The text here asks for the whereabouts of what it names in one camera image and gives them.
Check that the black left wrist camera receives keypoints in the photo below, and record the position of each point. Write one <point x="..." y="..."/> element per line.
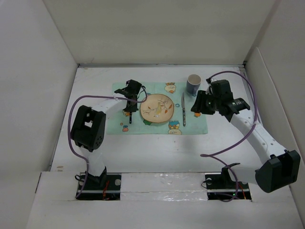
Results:
<point x="131" y="90"/>

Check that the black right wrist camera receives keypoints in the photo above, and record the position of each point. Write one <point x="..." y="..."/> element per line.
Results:
<point x="221" y="90"/>

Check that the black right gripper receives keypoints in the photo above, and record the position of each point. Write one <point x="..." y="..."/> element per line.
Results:
<point x="198" y="105"/>

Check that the green cartoon print cloth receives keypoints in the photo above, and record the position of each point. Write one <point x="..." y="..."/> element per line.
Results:
<point x="196" y="123"/>

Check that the knife with patterned handle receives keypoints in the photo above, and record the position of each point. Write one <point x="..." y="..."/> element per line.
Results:
<point x="183" y="109"/>

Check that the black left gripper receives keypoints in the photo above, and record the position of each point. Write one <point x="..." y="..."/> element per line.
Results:
<point x="132" y="109"/>

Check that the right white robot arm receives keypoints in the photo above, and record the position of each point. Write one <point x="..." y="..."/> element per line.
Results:
<point x="279" y="166"/>

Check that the round bird pattern plate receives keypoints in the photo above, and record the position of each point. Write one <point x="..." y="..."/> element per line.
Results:
<point x="158" y="108"/>

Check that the purple mug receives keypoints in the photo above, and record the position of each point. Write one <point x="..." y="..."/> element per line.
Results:
<point x="193" y="84"/>

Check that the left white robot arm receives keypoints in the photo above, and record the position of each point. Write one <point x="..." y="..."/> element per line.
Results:
<point x="86" y="132"/>

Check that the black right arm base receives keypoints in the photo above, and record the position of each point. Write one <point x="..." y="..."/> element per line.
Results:
<point x="220" y="186"/>

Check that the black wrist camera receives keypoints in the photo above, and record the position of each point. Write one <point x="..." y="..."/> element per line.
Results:
<point x="221" y="90"/>
<point x="131" y="90"/>

